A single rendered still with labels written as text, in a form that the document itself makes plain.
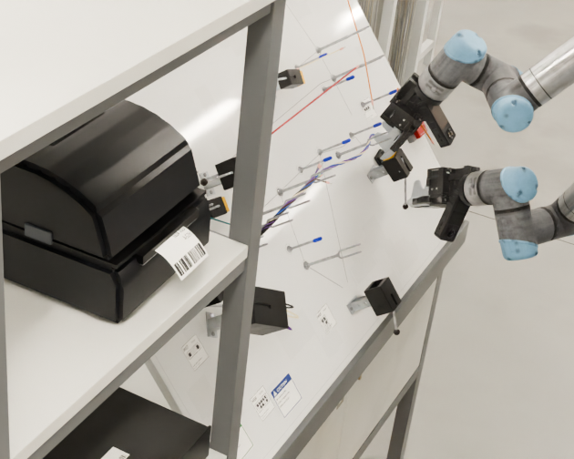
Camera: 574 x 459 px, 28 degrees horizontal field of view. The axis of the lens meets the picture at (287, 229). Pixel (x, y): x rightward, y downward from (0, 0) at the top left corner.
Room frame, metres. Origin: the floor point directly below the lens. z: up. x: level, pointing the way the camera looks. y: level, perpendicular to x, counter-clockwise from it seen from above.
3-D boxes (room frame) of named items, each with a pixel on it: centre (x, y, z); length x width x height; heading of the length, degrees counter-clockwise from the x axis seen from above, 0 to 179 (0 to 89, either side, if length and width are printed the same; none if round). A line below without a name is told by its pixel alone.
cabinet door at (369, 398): (2.23, -0.29, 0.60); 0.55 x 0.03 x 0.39; 156
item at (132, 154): (1.28, 0.28, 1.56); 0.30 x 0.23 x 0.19; 68
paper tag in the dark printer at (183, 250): (1.21, 0.13, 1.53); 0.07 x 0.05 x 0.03; 158
